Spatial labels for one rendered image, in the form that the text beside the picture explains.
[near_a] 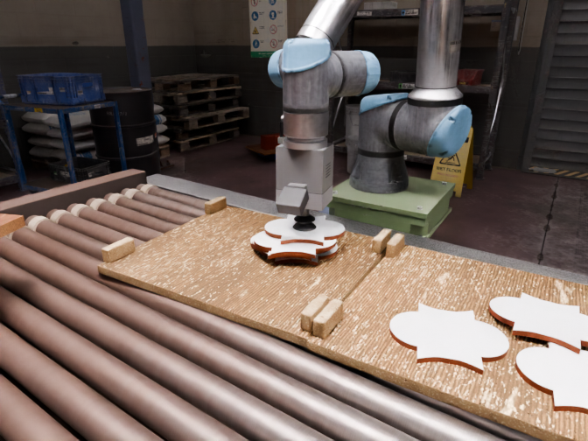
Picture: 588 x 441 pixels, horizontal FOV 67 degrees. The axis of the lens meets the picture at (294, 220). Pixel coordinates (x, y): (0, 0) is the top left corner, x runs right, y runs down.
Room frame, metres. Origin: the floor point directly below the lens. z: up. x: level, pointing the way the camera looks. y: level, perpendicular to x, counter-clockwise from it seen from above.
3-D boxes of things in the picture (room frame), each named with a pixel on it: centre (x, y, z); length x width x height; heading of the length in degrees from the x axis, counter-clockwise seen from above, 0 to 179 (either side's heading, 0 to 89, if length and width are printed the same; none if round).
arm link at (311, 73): (0.74, -0.02, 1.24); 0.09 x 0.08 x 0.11; 132
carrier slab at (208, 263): (0.73, 0.07, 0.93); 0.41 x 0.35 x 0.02; 60
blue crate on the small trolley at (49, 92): (3.58, 1.80, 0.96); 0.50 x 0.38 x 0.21; 73
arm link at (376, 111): (1.10, -0.22, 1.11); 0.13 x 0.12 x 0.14; 42
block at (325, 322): (0.50, -0.05, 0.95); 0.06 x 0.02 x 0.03; 149
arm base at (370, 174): (1.11, -0.22, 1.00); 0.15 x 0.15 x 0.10
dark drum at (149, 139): (4.26, 1.62, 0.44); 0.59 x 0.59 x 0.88
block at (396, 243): (0.73, -0.18, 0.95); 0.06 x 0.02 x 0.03; 149
